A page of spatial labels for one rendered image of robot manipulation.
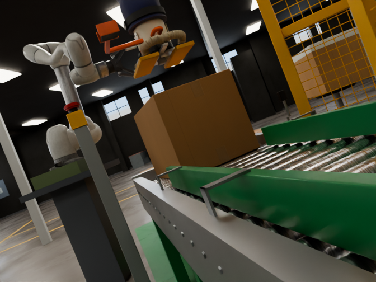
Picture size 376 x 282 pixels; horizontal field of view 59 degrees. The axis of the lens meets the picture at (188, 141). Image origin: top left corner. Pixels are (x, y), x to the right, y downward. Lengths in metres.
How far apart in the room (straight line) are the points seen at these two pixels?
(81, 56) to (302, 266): 1.75
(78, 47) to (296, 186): 1.63
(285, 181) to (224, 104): 1.13
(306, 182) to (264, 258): 0.11
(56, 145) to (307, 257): 2.08
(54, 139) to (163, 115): 1.03
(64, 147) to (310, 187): 2.01
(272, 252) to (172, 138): 1.13
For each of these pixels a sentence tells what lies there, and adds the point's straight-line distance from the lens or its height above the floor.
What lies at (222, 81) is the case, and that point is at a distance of 1.59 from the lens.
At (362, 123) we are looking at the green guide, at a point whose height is 0.59.
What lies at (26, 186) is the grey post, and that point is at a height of 0.86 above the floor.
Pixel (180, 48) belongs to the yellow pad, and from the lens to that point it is 1.70.
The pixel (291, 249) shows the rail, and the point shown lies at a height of 0.59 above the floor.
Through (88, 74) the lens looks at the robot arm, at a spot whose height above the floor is 1.25.
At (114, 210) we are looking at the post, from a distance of 1.49.
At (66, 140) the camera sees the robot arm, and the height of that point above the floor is 0.98.
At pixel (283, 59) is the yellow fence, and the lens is 1.55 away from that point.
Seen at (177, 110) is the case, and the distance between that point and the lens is 1.49.
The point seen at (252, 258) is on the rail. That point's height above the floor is 0.59.
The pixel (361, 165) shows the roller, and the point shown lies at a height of 0.55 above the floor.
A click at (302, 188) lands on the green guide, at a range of 0.44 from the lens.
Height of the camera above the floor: 0.74
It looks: 2 degrees down
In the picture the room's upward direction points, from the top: 22 degrees counter-clockwise
